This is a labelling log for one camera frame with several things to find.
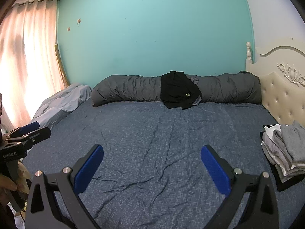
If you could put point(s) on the person's left hand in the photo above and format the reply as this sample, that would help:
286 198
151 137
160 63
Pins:
6 183

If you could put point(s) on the pink curtain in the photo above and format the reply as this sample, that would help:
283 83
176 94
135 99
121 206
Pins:
28 52

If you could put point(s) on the cream padded headboard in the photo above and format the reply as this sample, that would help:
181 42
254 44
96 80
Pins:
278 95

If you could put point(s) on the grey rolled duvet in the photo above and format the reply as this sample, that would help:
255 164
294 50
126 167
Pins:
133 88

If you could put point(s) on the purple checked shorts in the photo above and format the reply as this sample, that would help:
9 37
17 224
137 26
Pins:
194 79

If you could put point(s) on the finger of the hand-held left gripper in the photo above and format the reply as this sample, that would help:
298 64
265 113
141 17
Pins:
29 127
39 134

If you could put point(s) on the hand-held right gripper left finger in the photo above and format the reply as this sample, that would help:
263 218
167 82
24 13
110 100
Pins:
89 167

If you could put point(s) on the black pants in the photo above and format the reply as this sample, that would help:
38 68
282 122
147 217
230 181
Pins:
176 88

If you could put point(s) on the wooden window frame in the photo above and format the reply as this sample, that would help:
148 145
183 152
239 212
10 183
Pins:
60 63

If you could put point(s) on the light grey bed cover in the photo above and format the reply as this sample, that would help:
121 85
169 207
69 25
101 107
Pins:
62 102

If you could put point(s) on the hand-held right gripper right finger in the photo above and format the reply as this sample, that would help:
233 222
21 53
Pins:
214 169

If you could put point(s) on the bed with blue sheet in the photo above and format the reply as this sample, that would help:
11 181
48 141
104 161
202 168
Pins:
154 136

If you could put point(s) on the stack of folded clothes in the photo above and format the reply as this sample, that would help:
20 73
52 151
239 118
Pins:
283 145

